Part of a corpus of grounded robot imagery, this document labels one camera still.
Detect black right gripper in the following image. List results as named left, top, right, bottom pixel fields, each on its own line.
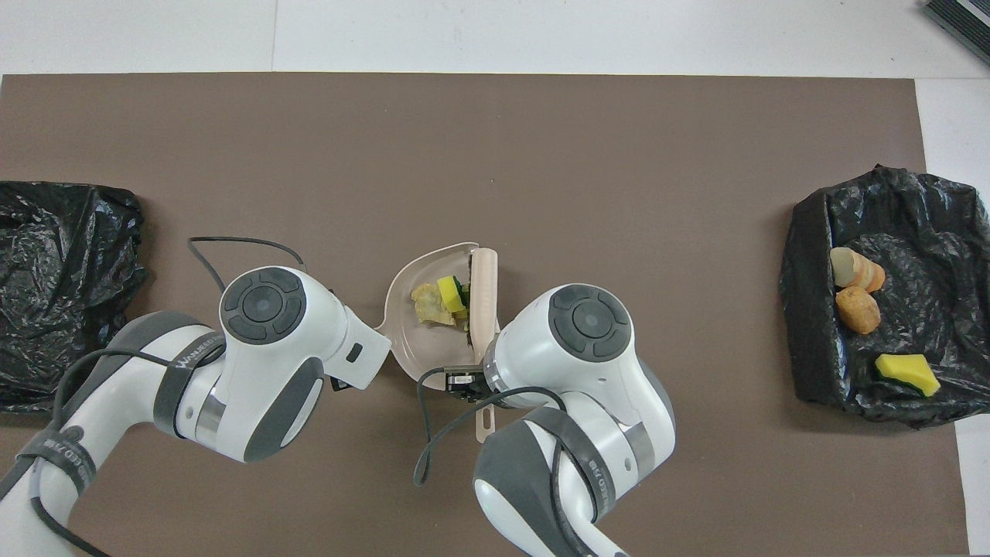
left=445, top=370, right=496, bottom=405

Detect beige plastic dustpan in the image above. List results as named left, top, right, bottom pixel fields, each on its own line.
left=375, top=242, right=484, bottom=391

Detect orange striped croissant piece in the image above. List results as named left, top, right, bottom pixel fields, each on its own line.
left=411, top=282, right=457, bottom=327

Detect green topped yellow sponge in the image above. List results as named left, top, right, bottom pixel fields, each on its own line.
left=437, top=275, right=472, bottom=316

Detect beige hand brush black bristles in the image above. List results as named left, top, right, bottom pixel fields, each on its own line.
left=464, top=248, right=501, bottom=444

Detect brown bread nugget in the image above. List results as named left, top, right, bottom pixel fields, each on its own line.
left=835, top=286, right=882, bottom=335

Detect pale crusty bread chunk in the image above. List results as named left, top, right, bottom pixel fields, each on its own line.
left=830, top=246, right=886, bottom=293

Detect small yellow green sponge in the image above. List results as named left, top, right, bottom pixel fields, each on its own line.
left=875, top=354, right=942, bottom=398

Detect black bag lined bin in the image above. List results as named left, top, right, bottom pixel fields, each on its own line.
left=0, top=180, right=148, bottom=415
left=779, top=164, right=990, bottom=429

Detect brown table mat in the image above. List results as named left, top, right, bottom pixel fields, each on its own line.
left=0, top=73, right=969, bottom=557

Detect dark ribbed vent panel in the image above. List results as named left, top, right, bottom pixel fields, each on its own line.
left=923, top=0, right=990, bottom=67

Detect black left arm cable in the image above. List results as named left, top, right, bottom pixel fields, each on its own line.
left=31, top=236, right=309, bottom=557

